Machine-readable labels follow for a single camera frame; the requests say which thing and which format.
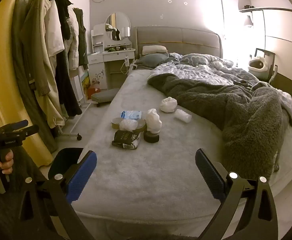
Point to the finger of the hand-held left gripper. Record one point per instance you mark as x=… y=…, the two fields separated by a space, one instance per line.
x=18 y=124
x=28 y=131

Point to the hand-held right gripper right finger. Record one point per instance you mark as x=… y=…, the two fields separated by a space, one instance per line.
x=208 y=172

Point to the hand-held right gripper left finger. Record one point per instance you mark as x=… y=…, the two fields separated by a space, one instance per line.
x=82 y=177

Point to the black and white packet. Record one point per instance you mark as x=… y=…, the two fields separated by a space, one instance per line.
x=126 y=140

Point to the wide tape roll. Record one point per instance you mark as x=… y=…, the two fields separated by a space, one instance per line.
x=116 y=126

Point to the white plastic cylinder bottle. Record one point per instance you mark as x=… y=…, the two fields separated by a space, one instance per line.
x=182 y=115

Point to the clear plastic wrap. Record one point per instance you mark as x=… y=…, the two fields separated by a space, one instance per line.
x=128 y=124

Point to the white sock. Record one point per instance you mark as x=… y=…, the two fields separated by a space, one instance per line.
x=154 y=121

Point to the white cloth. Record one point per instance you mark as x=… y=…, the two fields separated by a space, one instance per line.
x=168 y=105

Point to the blue tissue packet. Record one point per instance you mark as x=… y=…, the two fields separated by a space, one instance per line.
x=131 y=115

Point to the person's left hand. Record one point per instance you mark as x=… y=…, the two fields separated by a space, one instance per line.
x=8 y=163

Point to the white clothes rack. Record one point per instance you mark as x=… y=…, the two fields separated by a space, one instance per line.
x=79 y=137

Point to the long black garment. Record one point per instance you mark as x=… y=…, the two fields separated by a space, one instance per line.
x=66 y=90

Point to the yellow curtain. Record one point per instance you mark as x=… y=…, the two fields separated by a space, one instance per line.
x=3 y=67

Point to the grey upholstered bed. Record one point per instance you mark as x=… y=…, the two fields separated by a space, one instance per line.
x=148 y=175

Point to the dark fuzzy garment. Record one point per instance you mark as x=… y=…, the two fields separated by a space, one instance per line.
x=8 y=205

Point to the grey fleece blanket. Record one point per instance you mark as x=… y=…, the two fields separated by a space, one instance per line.
x=235 y=110

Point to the landscape painting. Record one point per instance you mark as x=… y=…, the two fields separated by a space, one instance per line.
x=85 y=85

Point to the red plastic container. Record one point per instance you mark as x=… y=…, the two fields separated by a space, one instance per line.
x=94 y=91

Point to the olive green coat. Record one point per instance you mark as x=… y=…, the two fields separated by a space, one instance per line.
x=34 y=42

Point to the grey wheeled footstool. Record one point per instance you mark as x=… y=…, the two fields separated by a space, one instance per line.
x=106 y=96

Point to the white shirt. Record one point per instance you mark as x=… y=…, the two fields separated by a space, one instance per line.
x=53 y=37

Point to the small black item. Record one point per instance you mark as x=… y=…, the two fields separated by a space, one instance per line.
x=240 y=82

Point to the blue patterned duvet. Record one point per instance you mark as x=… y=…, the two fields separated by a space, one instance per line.
x=198 y=75

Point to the white puffer jacket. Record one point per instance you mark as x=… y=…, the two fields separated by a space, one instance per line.
x=73 y=42

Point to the dark green knit garment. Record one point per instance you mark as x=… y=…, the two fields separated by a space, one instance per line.
x=82 y=37

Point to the white dressing table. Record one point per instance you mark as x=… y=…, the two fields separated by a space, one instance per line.
x=111 y=57

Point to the blue patterned pillow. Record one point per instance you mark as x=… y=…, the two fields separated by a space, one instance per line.
x=193 y=58

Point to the white power strip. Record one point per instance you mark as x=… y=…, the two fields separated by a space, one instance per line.
x=126 y=61

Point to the short black garment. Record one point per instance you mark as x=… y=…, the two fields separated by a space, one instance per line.
x=61 y=7

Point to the grey-blue pillow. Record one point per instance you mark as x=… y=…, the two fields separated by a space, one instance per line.
x=151 y=60

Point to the cream pillow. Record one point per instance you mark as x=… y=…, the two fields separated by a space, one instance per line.
x=153 y=49

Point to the round mirror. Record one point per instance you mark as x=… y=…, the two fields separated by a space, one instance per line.
x=116 y=21

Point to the white wardrobe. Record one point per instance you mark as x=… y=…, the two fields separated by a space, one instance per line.
x=280 y=42

